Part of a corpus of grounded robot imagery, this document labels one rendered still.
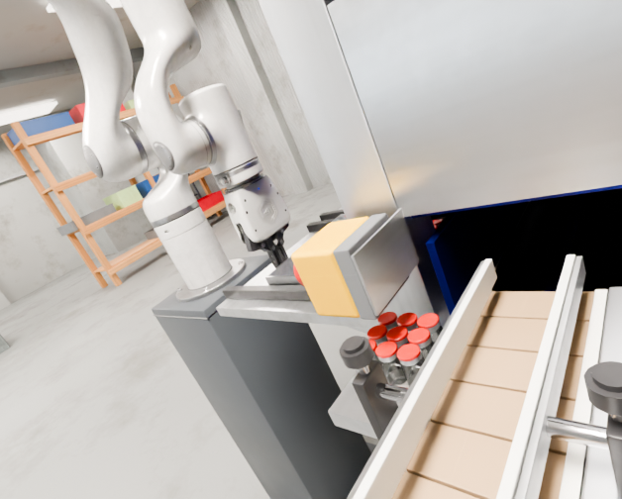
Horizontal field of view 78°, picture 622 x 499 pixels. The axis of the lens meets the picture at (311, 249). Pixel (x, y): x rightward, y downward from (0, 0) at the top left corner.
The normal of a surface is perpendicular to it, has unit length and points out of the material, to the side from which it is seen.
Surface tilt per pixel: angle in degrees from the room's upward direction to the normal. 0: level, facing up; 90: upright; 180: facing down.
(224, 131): 91
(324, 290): 90
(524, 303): 0
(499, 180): 90
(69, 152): 90
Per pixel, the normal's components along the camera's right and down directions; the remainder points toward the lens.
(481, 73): -0.58, 0.49
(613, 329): -0.39, -0.87
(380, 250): 0.72, -0.07
